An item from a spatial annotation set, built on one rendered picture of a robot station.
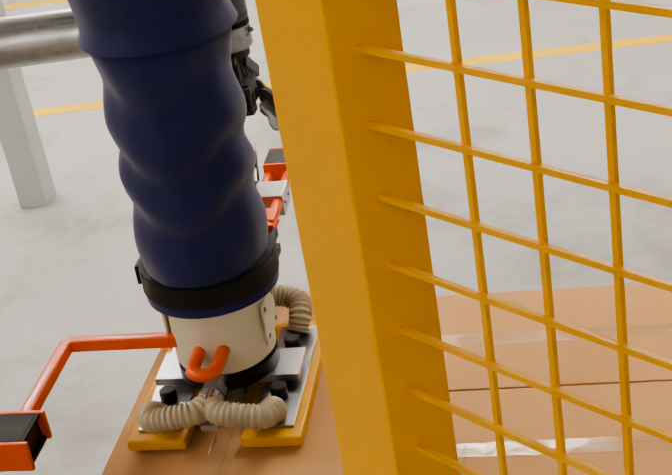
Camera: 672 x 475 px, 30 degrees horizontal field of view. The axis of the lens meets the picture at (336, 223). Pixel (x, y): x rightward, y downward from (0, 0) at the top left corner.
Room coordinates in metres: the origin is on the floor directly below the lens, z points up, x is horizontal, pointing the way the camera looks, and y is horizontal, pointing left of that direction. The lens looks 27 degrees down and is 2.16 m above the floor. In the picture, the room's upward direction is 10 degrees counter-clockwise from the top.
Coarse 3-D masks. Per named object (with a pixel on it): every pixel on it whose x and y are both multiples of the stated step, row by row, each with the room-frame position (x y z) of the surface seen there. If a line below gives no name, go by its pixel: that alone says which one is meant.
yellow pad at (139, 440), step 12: (168, 348) 1.93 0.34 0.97; (156, 396) 1.77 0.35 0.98; (168, 396) 1.74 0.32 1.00; (180, 396) 1.76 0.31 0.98; (192, 396) 1.76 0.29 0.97; (132, 432) 1.69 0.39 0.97; (144, 432) 1.68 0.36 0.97; (168, 432) 1.67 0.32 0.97; (180, 432) 1.66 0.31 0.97; (192, 432) 1.68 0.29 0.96; (132, 444) 1.66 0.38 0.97; (144, 444) 1.66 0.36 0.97; (156, 444) 1.65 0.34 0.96; (168, 444) 1.65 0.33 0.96; (180, 444) 1.64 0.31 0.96
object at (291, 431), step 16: (288, 336) 1.85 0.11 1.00; (304, 336) 1.88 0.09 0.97; (320, 352) 1.83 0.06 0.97; (304, 368) 1.78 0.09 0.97; (320, 368) 1.80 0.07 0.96; (272, 384) 1.71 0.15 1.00; (288, 384) 1.74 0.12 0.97; (304, 384) 1.74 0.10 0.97; (256, 400) 1.72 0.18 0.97; (288, 400) 1.70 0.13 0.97; (304, 400) 1.70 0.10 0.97; (288, 416) 1.65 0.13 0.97; (304, 416) 1.65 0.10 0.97; (256, 432) 1.63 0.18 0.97; (272, 432) 1.62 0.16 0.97; (288, 432) 1.62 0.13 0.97; (304, 432) 1.63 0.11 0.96
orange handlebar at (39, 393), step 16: (272, 176) 2.33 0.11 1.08; (272, 208) 2.17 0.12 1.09; (80, 336) 1.81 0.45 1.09; (96, 336) 1.80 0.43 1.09; (112, 336) 1.79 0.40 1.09; (128, 336) 1.79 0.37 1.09; (144, 336) 1.78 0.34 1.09; (160, 336) 1.77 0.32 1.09; (64, 352) 1.77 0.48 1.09; (192, 352) 1.71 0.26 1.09; (224, 352) 1.70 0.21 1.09; (48, 368) 1.73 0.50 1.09; (192, 368) 1.66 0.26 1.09; (208, 368) 1.65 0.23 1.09; (48, 384) 1.69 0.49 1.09; (32, 400) 1.64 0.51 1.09
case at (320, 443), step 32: (160, 352) 1.96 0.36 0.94; (256, 384) 1.80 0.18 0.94; (320, 384) 1.77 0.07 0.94; (320, 416) 1.68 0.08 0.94; (128, 448) 1.68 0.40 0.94; (192, 448) 1.65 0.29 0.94; (224, 448) 1.64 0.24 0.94; (256, 448) 1.62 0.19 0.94; (288, 448) 1.61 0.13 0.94; (320, 448) 1.60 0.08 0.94
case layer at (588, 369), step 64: (448, 320) 2.52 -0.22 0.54; (512, 320) 2.48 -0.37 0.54; (576, 320) 2.43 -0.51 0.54; (640, 320) 2.39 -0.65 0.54; (448, 384) 2.27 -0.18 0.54; (512, 384) 2.23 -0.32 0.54; (576, 384) 2.19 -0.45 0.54; (640, 384) 2.15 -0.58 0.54; (512, 448) 2.01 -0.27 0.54; (576, 448) 1.98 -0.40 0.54; (640, 448) 1.95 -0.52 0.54
